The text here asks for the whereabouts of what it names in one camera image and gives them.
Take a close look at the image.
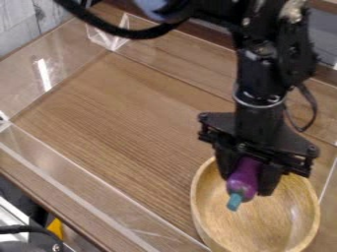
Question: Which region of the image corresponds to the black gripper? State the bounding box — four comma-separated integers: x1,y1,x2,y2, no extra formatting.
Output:
198,103,319,197

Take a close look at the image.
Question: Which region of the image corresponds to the purple toy eggplant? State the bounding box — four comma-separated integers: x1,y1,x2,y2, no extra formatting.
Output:
226,157,262,212

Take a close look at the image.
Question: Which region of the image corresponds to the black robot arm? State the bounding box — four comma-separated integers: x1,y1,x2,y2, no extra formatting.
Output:
132,0,318,197

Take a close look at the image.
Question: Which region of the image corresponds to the brown wooden bowl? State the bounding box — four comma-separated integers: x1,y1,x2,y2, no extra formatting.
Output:
190,159,319,252

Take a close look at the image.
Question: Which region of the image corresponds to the black device with yellow label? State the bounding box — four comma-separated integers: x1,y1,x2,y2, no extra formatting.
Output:
0,216,89,252

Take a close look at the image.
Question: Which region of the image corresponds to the black cable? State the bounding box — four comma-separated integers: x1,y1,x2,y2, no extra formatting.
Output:
51,0,195,40

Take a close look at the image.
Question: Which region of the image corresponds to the clear acrylic corner bracket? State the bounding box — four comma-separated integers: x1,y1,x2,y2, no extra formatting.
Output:
84,12,131,52

